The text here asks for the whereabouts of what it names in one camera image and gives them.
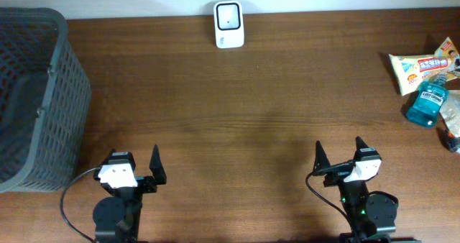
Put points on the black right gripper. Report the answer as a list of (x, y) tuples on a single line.
[(321, 162)]

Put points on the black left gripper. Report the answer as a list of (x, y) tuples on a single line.
[(146, 185)]

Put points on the teal mouthwash bottle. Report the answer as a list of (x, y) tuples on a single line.
[(431, 96)]

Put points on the yellow snack bag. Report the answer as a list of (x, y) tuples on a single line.
[(412, 70)]

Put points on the silver triangular snack packet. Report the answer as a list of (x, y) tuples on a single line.
[(451, 141)]

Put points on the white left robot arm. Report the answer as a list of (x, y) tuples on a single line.
[(117, 216)]

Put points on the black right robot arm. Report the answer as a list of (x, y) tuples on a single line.
[(370, 215)]

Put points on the white barcode scanner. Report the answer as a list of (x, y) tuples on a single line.
[(229, 24)]

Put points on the grey plastic lattice basket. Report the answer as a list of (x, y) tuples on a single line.
[(45, 97)]

